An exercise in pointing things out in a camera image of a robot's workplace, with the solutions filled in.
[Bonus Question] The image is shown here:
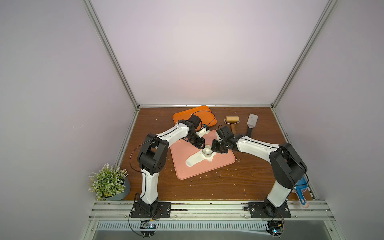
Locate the pink silicone mat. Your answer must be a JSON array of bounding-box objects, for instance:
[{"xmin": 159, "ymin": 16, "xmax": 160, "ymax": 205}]
[{"xmin": 170, "ymin": 140, "xmax": 236, "ymax": 180}]

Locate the white dough lump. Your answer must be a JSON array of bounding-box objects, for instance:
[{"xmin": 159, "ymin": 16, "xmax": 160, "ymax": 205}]
[{"xmin": 186, "ymin": 150, "xmax": 217, "ymax": 167}]

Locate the wooden rolling pin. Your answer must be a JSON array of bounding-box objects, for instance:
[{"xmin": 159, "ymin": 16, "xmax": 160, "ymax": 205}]
[{"xmin": 224, "ymin": 116, "xmax": 240, "ymax": 135}]

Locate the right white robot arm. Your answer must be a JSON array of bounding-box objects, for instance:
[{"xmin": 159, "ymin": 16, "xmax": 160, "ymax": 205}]
[{"xmin": 211, "ymin": 127, "xmax": 308, "ymax": 216}]

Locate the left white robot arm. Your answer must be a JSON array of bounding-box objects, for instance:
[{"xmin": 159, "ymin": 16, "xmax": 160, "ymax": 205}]
[{"xmin": 138, "ymin": 115, "xmax": 210, "ymax": 216}]

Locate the orange plastic tray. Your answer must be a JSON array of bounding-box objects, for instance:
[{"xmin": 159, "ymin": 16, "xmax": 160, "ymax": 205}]
[{"xmin": 173, "ymin": 105, "xmax": 218, "ymax": 127}]

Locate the blue dustpan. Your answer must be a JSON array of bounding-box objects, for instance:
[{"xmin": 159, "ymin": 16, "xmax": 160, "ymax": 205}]
[{"xmin": 293, "ymin": 176, "xmax": 309, "ymax": 209}]

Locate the small green potted plant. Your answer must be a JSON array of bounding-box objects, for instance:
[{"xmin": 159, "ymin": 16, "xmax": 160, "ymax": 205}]
[{"xmin": 89, "ymin": 164, "xmax": 131, "ymax": 201}]

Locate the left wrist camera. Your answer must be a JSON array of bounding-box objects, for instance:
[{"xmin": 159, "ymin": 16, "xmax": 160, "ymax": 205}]
[{"xmin": 197, "ymin": 125, "xmax": 210, "ymax": 138}]

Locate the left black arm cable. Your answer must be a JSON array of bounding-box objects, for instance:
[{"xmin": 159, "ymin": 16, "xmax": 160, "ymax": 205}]
[{"xmin": 190, "ymin": 110, "xmax": 217, "ymax": 128}]

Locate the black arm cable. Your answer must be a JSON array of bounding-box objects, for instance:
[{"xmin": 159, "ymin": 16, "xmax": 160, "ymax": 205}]
[
  {"xmin": 190, "ymin": 110, "xmax": 217, "ymax": 128},
  {"xmin": 295, "ymin": 167, "xmax": 310, "ymax": 188}
]

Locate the black handled metal spatula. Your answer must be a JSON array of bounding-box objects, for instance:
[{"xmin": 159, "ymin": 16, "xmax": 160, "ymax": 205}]
[{"xmin": 247, "ymin": 114, "xmax": 259, "ymax": 138}]

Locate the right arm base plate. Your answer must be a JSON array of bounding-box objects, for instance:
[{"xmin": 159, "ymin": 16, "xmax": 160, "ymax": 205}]
[{"xmin": 244, "ymin": 202, "xmax": 292, "ymax": 219}]

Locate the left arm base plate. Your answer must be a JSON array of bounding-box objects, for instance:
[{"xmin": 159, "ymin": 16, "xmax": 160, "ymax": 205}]
[{"xmin": 130, "ymin": 202, "xmax": 172, "ymax": 219}]

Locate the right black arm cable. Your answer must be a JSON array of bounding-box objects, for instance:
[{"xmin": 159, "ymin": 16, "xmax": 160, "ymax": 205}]
[{"xmin": 295, "ymin": 167, "xmax": 310, "ymax": 188}]

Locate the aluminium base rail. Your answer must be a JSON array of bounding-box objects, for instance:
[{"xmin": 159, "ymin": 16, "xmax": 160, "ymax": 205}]
[{"xmin": 86, "ymin": 201, "xmax": 335, "ymax": 233}]

